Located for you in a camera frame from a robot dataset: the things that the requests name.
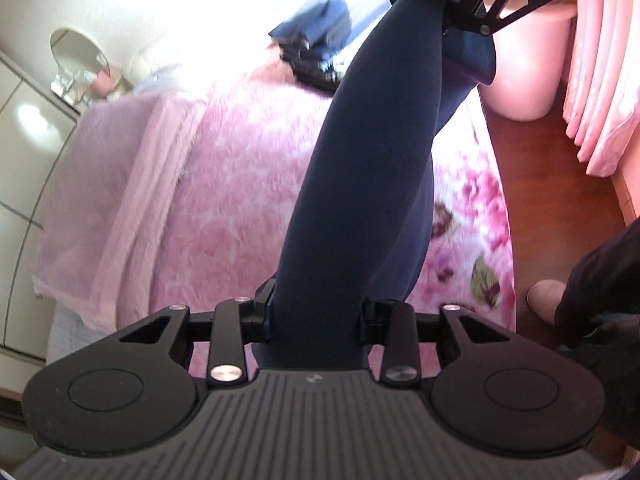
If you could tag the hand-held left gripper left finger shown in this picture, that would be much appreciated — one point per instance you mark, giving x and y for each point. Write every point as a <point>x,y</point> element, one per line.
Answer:
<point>261,312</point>

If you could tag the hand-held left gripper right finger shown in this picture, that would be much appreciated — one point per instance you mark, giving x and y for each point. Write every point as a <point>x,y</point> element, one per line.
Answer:
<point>372,316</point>

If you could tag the blue garment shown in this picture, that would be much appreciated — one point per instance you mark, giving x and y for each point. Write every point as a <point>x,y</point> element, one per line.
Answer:
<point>312,22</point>

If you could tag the navy pants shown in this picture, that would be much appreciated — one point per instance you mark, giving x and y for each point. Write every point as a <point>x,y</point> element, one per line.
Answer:
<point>360,185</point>

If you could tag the pink curtain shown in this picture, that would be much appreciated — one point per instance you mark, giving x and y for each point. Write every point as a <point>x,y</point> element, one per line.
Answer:
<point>605,70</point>

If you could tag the pink floral blanket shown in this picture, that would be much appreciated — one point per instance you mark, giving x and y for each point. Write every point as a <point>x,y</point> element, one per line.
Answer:
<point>235,185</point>

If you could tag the dark folded garment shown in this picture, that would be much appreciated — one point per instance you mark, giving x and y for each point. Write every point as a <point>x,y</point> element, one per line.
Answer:
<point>315,72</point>

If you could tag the person's bare foot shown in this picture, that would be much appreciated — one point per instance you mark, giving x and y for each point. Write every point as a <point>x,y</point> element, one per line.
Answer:
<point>546,300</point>

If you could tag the white mattress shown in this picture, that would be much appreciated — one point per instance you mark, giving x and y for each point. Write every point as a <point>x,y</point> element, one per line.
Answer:
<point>75,335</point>

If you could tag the light pink fleece blanket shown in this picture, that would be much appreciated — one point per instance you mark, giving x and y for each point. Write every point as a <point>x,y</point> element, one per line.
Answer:
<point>110,185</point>

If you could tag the small pink container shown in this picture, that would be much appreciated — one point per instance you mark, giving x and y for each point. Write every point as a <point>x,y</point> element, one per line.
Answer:
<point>106,81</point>

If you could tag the white glossy cabinet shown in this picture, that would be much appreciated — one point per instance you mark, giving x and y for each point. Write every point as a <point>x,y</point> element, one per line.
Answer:
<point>25,160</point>

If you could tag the round table mirror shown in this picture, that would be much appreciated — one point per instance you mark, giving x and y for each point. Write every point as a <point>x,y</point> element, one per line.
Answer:
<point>75,50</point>

